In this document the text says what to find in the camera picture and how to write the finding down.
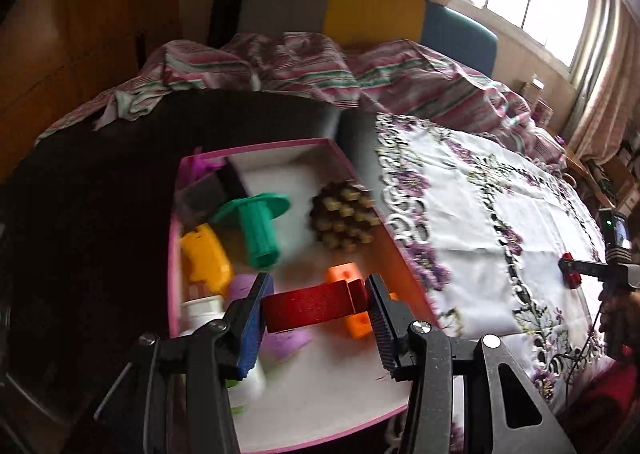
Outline brown knobbed massager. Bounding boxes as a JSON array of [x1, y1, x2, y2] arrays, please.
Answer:
[[311, 180, 377, 251]]

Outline black cable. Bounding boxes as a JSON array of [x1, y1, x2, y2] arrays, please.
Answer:
[[565, 304, 608, 385]]

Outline black rolled mat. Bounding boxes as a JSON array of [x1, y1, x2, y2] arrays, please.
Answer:
[[207, 0, 256, 50]]

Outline white floral embroidered tablecloth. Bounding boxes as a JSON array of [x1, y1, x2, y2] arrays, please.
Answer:
[[372, 113, 616, 454]]

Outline purple yellow oval compact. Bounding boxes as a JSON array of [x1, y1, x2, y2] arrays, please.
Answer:
[[227, 274, 313, 360]]

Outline grey black cylinder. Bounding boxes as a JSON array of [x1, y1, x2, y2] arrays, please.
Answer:
[[175, 169, 248, 230]]

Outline red lipstick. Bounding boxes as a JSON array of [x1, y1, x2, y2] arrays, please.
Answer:
[[559, 251, 583, 290]]

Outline pink shallow cardboard box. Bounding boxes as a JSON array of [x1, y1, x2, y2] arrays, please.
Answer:
[[167, 137, 453, 452]]

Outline red toy block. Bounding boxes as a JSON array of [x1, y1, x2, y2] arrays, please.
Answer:
[[261, 279, 372, 334]]

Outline green plastic spool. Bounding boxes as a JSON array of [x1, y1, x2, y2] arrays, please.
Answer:
[[210, 193, 292, 270]]

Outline person's red clothing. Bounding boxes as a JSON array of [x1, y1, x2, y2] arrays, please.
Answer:
[[582, 361, 640, 430]]

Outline white bottle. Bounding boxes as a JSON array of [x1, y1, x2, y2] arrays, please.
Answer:
[[180, 297, 266, 410]]

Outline small pink patterned box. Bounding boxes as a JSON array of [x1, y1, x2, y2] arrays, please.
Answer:
[[532, 102, 556, 127]]

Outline orange toy block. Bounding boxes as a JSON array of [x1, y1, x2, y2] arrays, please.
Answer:
[[325, 263, 401, 340]]

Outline person's right hand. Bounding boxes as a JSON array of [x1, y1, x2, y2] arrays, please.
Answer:
[[597, 284, 640, 361]]

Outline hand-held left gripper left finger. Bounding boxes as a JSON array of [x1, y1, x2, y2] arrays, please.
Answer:
[[95, 271, 275, 454]]

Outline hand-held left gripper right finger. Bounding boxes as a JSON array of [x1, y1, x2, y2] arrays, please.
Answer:
[[365, 273, 576, 454]]

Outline wooden wardrobe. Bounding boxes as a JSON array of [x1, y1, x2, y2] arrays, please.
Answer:
[[0, 0, 186, 180]]

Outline pink striped blanket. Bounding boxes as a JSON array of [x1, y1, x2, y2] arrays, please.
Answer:
[[35, 32, 566, 170]]

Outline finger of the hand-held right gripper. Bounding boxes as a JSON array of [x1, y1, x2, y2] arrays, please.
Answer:
[[560, 257, 608, 280]]

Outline small white box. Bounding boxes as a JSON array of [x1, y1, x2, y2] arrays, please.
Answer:
[[522, 77, 546, 102]]

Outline cluttered wooden side table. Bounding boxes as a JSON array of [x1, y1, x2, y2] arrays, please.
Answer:
[[562, 131, 640, 207]]

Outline grey yellow blue headboard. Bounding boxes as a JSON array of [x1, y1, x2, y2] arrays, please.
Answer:
[[237, 0, 499, 78]]

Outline yellow toy block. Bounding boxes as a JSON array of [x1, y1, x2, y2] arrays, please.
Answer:
[[179, 223, 235, 295]]

